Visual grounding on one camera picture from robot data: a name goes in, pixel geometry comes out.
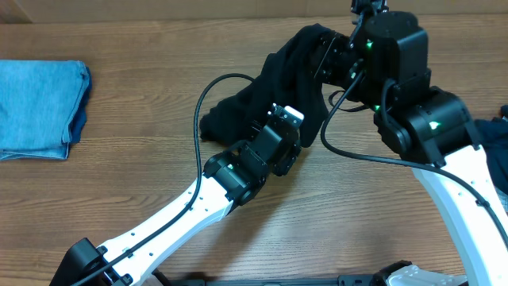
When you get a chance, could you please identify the black garment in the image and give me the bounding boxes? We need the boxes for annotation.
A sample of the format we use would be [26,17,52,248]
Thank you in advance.
[199,24,332,148]

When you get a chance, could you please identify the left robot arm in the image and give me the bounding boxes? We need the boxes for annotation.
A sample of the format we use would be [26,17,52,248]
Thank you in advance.
[51,112,303,285]

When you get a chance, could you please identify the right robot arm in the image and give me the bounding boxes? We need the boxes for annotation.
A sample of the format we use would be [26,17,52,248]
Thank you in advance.
[316,2,507,285]

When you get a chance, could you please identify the dark navy garment pile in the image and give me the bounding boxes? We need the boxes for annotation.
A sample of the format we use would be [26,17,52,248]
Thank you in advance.
[475,105,508,194]

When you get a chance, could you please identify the folded light blue jeans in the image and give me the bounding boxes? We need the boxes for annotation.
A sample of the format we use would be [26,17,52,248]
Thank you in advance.
[1,60,92,160]

